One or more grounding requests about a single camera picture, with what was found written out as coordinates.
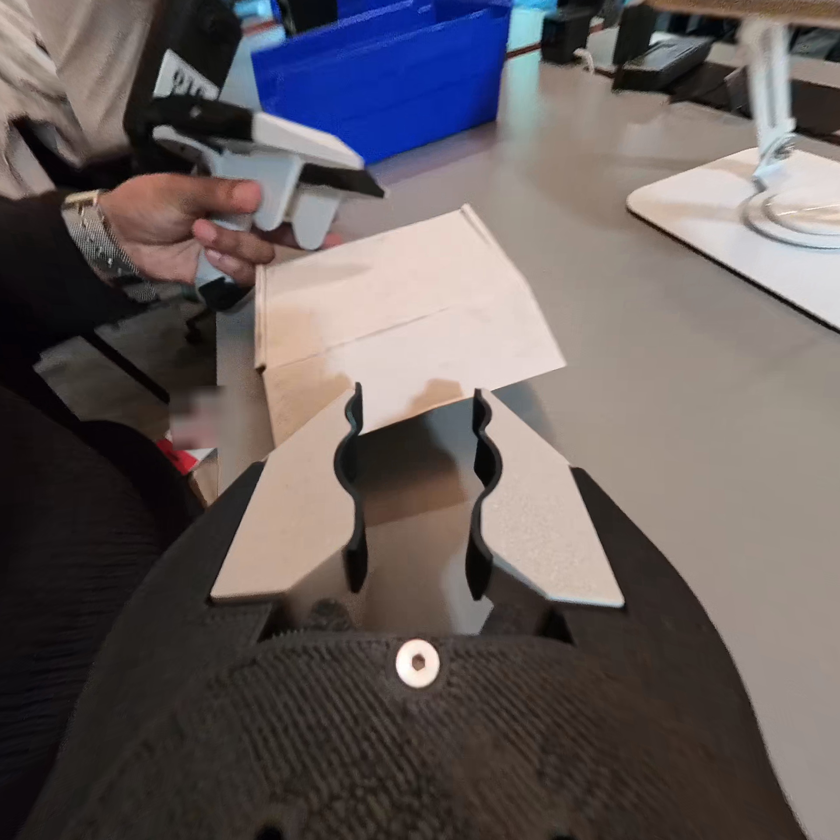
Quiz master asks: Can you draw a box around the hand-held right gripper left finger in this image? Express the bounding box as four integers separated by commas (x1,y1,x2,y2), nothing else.
210,382,370,623

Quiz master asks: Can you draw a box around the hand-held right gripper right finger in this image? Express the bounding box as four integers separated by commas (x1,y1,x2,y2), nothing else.
465,387,626,610

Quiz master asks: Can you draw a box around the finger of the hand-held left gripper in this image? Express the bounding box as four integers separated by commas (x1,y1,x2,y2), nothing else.
252,112,366,231
292,163,389,252

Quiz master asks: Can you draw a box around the white cardboard box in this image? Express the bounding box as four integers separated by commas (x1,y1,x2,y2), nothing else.
255,203,567,463

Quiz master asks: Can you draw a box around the person's left forearm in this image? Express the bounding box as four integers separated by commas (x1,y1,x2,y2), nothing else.
0,190,142,368

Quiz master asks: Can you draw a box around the grey desk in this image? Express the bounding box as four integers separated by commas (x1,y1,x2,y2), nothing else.
217,39,840,840

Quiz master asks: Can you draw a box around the person's left hand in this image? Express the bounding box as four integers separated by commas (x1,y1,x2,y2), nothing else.
100,174,277,288

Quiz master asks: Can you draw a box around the blue plastic bin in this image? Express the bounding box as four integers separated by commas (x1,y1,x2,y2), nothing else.
251,0,513,166

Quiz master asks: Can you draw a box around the beige striped cloth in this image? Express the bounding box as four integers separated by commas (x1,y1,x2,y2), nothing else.
0,0,161,198

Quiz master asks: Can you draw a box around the red white packet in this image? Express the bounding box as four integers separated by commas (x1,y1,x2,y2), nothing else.
157,438,219,475

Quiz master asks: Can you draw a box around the silver wristwatch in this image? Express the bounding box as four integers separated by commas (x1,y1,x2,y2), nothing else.
61,189,142,283

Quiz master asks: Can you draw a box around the person's black clothing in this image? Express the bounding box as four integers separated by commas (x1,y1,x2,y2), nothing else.
0,387,204,840

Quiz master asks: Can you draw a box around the black chair base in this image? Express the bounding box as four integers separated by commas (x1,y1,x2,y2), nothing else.
82,308,207,404

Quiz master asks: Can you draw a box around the black electronic device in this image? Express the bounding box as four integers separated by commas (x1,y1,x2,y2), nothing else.
612,5,716,93

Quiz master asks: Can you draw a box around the white display stand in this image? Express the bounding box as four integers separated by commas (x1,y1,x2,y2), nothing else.
626,16,840,331

